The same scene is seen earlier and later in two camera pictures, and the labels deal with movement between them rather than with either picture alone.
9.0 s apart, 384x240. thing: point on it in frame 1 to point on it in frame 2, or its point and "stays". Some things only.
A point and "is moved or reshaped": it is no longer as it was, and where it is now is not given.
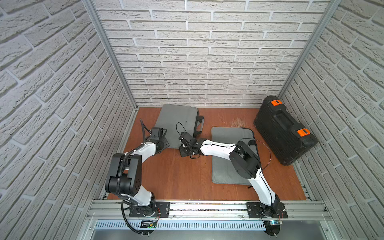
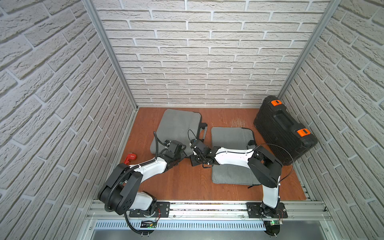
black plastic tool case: x=284 y=138 stays
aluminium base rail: x=206 y=211 stays
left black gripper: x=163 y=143 to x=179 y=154
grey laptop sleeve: x=223 y=172 stays
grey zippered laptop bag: x=176 y=119 is moved or reshaped
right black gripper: x=181 y=150 to x=192 y=160
